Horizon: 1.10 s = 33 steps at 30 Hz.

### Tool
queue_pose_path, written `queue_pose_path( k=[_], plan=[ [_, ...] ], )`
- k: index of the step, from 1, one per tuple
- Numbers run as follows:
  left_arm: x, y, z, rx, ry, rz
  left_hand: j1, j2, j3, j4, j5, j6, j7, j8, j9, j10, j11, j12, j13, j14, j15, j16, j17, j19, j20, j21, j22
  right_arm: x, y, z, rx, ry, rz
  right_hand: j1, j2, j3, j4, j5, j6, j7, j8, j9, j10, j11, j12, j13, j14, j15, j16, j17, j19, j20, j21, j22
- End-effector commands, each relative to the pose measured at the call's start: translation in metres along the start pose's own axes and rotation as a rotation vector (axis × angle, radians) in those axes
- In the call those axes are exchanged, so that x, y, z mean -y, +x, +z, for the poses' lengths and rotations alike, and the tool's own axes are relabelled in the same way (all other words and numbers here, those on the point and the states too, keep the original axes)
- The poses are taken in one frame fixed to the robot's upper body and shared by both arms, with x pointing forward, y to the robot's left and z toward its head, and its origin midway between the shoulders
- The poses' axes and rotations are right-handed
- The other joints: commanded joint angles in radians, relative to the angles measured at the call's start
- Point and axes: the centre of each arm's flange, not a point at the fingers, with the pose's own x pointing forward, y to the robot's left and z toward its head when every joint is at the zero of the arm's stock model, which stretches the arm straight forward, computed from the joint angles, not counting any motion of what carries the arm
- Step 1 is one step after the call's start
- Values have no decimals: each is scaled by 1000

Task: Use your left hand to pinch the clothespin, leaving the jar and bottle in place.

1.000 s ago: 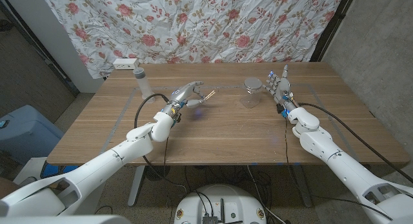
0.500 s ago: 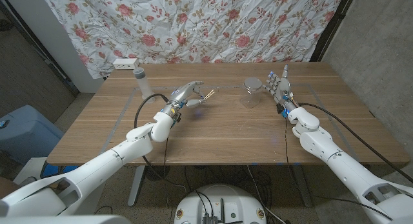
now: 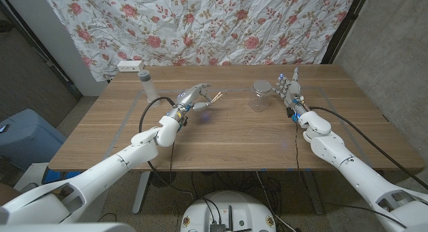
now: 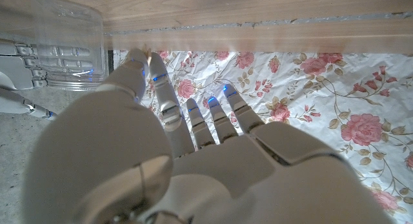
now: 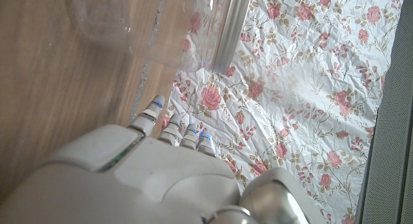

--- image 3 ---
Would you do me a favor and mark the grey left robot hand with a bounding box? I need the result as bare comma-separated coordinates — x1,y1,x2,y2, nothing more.
169,83,215,119

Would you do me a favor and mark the white power strip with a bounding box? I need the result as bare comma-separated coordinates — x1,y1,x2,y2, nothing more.
116,60,145,73

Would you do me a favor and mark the white and blue box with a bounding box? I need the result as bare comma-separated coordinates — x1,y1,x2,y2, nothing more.
13,162,83,193

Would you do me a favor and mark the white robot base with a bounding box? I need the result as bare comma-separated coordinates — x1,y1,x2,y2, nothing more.
179,190,278,232

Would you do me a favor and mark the thin black wire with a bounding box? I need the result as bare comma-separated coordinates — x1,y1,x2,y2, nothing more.
169,141,175,179
294,121,302,172

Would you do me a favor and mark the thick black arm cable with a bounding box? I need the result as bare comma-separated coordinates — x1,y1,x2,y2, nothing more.
138,96,195,199
308,106,428,191

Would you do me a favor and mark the blue plastic bin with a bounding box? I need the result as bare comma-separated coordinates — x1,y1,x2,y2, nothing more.
0,108,67,171

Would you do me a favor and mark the clear bottle with grey cap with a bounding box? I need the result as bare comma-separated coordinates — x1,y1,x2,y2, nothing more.
137,70,162,108

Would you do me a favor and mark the black backdrop stand pole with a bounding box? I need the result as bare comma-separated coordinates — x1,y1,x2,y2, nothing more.
320,0,370,65

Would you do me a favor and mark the grey table leg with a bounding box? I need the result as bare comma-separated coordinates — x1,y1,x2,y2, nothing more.
132,171,151,215
302,171,325,215

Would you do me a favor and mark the floral backdrop cloth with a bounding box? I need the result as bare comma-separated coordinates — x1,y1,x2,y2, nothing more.
39,0,358,82

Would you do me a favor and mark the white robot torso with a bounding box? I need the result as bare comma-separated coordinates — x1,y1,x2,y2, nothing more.
0,221,136,232

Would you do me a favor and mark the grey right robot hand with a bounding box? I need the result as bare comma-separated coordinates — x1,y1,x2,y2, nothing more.
272,66,310,118

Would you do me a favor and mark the round black floor fan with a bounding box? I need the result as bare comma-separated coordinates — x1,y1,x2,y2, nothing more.
149,171,177,188

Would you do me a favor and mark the clear jar with metal lid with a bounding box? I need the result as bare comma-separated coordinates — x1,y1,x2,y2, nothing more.
248,80,273,113

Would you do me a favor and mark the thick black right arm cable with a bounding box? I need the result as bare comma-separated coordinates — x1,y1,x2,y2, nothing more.
308,106,428,191

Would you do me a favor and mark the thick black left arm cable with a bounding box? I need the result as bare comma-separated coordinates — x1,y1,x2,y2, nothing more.
138,96,195,199

